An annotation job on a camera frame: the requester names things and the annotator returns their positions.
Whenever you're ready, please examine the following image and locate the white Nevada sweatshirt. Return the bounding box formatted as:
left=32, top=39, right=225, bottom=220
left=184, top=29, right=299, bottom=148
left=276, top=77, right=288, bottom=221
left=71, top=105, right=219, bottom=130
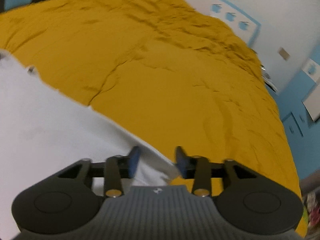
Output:
left=1, top=50, right=178, bottom=239

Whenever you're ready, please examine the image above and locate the blue bedside table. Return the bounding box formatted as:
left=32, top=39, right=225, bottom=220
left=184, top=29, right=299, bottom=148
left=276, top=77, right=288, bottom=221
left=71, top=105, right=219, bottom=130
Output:
left=261, top=65, right=278, bottom=94

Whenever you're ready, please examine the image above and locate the wardrobe mirror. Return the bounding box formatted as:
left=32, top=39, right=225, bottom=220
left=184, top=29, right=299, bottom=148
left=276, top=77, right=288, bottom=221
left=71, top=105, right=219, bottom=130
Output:
left=303, top=84, right=320, bottom=122

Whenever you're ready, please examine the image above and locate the blue white wardrobe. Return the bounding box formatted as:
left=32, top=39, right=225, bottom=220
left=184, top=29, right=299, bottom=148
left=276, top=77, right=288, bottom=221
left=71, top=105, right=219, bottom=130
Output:
left=274, top=42, right=320, bottom=181

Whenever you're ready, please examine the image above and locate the mustard yellow bed cover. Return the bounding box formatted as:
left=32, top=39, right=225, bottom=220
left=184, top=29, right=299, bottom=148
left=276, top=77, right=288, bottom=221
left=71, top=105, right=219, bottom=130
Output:
left=1, top=0, right=306, bottom=239

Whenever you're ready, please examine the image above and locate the white blue apple headboard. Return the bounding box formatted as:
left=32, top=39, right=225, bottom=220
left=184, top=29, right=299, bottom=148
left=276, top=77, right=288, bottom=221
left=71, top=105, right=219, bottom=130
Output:
left=185, top=0, right=261, bottom=47

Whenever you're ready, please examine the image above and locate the beige wall switch plate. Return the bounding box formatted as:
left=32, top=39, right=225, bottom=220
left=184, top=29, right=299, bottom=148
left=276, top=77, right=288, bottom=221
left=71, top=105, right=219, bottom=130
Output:
left=278, top=47, right=290, bottom=61

